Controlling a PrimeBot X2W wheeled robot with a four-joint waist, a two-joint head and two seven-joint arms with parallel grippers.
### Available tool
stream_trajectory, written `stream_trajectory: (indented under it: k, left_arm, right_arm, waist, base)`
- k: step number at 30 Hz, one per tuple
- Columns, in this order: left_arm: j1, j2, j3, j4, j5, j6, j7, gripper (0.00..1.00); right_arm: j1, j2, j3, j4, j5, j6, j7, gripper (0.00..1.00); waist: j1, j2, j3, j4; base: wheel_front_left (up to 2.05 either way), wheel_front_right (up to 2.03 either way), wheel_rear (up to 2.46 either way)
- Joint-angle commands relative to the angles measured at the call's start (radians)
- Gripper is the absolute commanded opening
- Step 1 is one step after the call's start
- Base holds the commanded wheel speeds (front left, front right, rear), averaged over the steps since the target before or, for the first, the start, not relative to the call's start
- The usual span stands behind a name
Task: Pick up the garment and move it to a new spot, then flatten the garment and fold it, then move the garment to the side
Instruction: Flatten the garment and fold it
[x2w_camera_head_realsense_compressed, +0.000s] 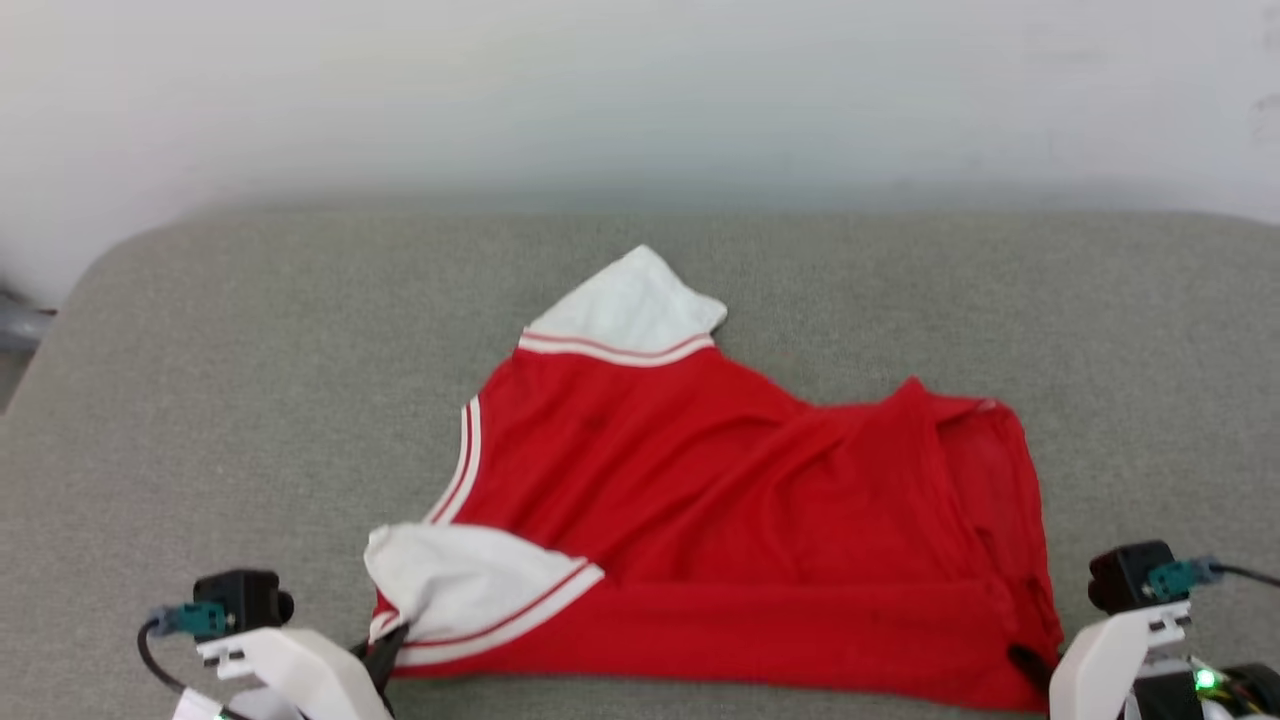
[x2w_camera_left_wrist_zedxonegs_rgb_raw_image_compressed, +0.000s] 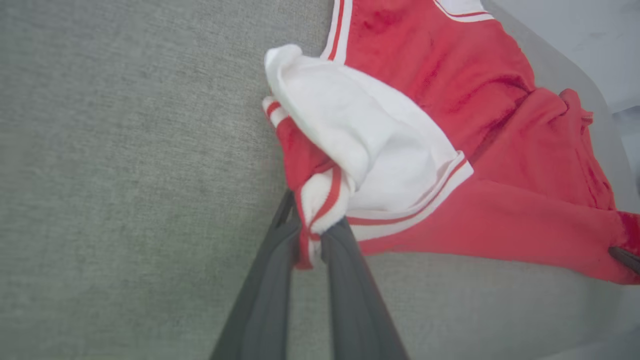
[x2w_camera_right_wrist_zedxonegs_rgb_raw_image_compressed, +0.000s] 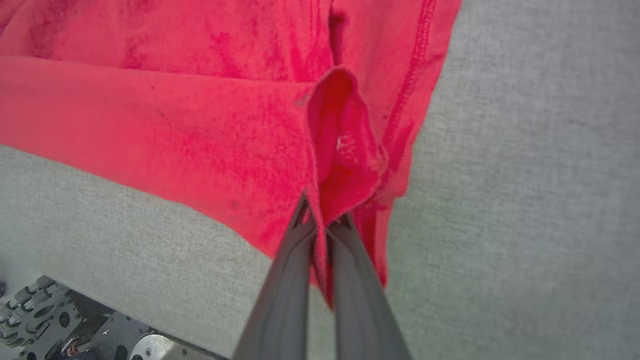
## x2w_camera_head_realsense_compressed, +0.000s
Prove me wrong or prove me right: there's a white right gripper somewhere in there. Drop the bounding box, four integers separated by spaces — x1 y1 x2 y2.
1005 599 1192 720

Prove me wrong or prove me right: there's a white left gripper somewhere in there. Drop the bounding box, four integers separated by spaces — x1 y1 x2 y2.
196 624 411 720

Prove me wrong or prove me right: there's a red and white garment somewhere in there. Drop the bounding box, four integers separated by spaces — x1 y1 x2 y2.
363 244 1064 713

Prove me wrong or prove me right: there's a grey fabric sofa cushion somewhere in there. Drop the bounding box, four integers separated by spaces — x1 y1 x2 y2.
0 205 1280 720

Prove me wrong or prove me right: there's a grey object beside sofa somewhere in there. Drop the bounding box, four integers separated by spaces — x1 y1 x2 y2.
0 285 58 353

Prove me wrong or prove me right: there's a right black cable teal plug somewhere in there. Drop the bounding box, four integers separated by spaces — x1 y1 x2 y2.
1147 557 1280 602

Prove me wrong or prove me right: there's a black cable teal plug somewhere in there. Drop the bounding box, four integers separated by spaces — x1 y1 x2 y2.
1147 557 1280 602
137 602 251 720

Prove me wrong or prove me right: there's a left black cable teal plug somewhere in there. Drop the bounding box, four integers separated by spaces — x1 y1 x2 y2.
137 602 251 720

